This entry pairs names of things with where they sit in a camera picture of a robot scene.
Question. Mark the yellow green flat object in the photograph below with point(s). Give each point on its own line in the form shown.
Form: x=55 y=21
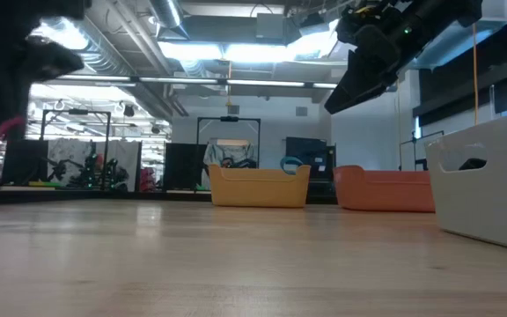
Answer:
x=44 y=183

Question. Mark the thin black stand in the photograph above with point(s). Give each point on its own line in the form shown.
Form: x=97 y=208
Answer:
x=414 y=149

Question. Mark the red background object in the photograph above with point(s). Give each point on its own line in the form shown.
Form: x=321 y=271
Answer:
x=147 y=178

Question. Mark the black gantry frame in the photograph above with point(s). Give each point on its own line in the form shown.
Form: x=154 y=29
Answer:
x=198 y=141
x=42 y=132

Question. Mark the black aluminium table frame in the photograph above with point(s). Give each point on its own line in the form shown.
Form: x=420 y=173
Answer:
x=24 y=196

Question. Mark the round silver ventilation duct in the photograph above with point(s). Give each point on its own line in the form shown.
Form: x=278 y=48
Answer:
x=167 y=13

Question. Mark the orange plastic basket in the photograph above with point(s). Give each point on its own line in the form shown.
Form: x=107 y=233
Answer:
x=381 y=191

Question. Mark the long ceiling light strip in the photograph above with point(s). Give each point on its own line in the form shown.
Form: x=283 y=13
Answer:
x=262 y=83

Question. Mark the silver cover sheet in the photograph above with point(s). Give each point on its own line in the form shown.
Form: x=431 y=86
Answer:
x=216 y=152

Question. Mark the white plastic basket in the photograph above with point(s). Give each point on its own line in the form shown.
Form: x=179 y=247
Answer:
x=487 y=207

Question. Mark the grey wall vent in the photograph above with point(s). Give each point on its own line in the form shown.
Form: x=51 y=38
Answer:
x=233 y=109
x=302 y=111

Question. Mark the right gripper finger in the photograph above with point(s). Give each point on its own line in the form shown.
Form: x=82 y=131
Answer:
x=372 y=88
x=350 y=79

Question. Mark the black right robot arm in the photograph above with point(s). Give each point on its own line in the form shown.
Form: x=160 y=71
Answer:
x=465 y=9

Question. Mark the black computer monitor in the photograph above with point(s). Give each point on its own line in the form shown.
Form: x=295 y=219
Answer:
x=185 y=165
x=306 y=152
x=24 y=163

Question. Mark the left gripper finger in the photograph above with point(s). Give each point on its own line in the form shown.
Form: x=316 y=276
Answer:
x=38 y=61

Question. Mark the yellow plastic basket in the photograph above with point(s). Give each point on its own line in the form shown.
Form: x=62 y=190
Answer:
x=258 y=189

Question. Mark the black background robot arm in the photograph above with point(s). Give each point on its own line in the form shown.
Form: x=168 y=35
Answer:
x=90 y=171

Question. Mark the blue rubber band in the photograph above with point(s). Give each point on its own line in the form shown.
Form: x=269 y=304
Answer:
x=289 y=160

